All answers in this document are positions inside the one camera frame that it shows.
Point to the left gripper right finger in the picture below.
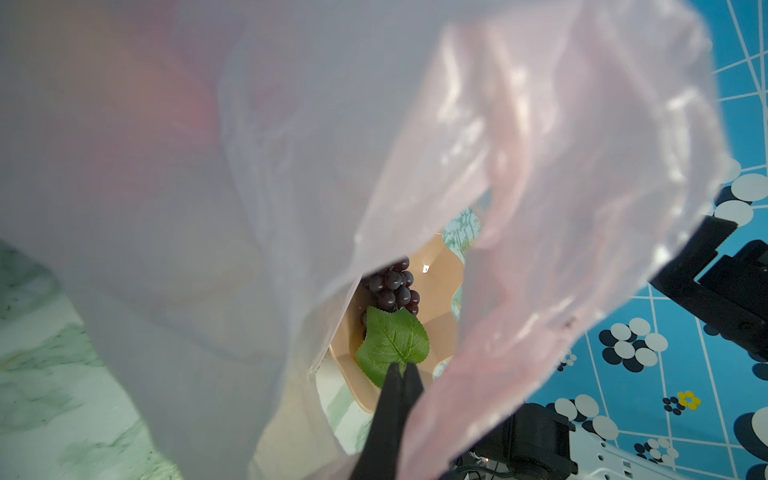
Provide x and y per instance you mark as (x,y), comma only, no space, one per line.
(411,388)

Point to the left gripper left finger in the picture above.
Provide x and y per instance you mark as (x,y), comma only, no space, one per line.
(379,457)

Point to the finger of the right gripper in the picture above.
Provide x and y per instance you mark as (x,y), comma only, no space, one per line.
(728,293)

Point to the green lime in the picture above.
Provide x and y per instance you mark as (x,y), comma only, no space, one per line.
(391,338)

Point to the dark grape bunch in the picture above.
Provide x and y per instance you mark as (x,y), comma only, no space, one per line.
(391,288)

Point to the pink plastic bag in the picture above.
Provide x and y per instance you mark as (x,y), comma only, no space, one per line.
(208,180)

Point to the pink fruit plate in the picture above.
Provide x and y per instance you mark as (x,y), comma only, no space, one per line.
(438,274)

